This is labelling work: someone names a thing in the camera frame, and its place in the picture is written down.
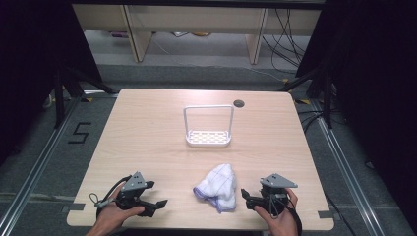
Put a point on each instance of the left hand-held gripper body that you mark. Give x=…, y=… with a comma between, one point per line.
x=132, y=185

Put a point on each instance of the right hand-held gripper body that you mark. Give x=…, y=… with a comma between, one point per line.
x=277, y=182

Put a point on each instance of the white cloth with purple edge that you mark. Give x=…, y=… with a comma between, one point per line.
x=219, y=185

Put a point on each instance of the white towel rack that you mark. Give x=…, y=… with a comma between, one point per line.
x=208, y=144

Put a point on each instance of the person's right hand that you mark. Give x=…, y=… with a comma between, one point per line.
x=282, y=224

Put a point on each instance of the person's left hand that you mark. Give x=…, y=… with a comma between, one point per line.
x=109, y=216

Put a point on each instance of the grey tape strip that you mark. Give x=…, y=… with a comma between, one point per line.
x=73, y=207
x=325, y=215

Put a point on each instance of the black metal stand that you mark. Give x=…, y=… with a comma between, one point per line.
x=327, y=98
x=59, y=98

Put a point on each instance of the black curtain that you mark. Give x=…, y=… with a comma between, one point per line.
x=36, y=65
x=377, y=82

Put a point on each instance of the purple object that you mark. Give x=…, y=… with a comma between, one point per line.
x=118, y=34

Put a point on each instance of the white crumpled object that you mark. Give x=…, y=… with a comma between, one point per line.
x=181, y=33

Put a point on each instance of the yellow object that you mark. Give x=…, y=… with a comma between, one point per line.
x=200, y=33

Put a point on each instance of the beige wooden desk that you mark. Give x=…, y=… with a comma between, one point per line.
x=196, y=18

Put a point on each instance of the aluminium floor rail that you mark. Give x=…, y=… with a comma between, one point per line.
x=347, y=170
x=36, y=170

